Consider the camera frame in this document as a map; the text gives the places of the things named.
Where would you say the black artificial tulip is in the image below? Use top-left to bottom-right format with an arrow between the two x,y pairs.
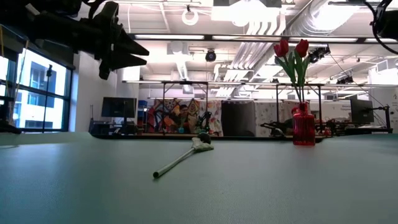
152,132 -> 215,180

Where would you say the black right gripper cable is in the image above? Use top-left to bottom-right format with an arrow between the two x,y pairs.
369,0 -> 398,56

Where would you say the black curtain panel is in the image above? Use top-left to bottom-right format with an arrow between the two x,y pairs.
221,101 -> 257,137

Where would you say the black ceiling dome camera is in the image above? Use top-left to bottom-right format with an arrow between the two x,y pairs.
205,49 -> 218,63

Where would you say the teal table mat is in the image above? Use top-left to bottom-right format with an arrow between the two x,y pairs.
0,132 -> 398,224

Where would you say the colourful patchwork tapestry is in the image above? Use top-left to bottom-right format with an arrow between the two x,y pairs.
145,98 -> 223,137

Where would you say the silver ventilation duct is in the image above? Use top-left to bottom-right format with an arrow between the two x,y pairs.
253,0 -> 352,75

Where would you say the long ceiling light strip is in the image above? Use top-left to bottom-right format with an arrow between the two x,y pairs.
133,33 -> 206,40
363,37 -> 398,44
287,36 -> 359,44

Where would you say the black tripod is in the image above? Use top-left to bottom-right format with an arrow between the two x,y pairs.
42,63 -> 53,133

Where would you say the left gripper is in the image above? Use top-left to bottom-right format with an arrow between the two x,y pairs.
91,1 -> 150,81

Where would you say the black track spotlight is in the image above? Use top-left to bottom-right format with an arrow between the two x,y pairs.
307,45 -> 331,65

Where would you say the red ribbed glass vase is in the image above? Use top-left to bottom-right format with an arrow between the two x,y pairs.
291,101 -> 316,146

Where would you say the large window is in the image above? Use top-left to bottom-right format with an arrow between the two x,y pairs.
0,46 -> 75,133

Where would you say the round ceiling lamp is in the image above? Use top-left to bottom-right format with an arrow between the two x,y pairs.
181,8 -> 200,27

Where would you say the white floral curtain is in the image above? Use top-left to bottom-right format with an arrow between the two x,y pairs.
254,101 -> 295,136

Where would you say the black desktop monitor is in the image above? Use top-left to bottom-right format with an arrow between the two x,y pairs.
349,98 -> 376,124

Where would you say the person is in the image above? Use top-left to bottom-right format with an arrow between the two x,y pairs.
174,104 -> 191,134

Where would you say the black television monitor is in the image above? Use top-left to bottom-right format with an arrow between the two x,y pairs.
101,96 -> 138,119

